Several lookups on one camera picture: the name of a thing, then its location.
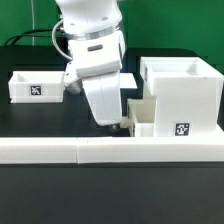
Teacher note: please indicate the white foam border front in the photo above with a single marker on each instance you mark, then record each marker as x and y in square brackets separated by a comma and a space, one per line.
[72, 150]

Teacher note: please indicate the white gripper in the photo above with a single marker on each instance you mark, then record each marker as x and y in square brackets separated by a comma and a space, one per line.
[104, 98]

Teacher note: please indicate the white front drawer tray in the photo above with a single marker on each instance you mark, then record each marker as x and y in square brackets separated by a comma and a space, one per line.
[140, 117]

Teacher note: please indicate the white drawer tray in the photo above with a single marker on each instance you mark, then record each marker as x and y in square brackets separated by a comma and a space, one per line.
[140, 117]
[36, 87]

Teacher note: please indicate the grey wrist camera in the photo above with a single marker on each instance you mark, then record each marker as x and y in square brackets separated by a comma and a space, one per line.
[72, 83]

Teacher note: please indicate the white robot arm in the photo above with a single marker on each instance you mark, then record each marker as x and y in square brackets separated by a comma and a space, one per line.
[96, 48]

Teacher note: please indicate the white marker tag plate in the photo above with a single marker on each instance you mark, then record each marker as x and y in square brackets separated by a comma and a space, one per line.
[127, 81]

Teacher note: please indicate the white drawer cabinet box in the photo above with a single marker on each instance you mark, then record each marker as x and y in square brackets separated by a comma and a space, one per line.
[187, 91]

